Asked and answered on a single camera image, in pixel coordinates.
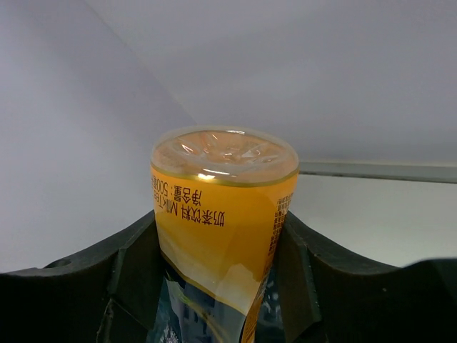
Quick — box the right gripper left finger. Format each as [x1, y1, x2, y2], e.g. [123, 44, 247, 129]
[1, 212, 163, 342]

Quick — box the orange juice bottle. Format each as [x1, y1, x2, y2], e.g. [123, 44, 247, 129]
[151, 126, 299, 342]

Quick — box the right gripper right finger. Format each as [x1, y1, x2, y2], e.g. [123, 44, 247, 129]
[276, 214, 456, 342]

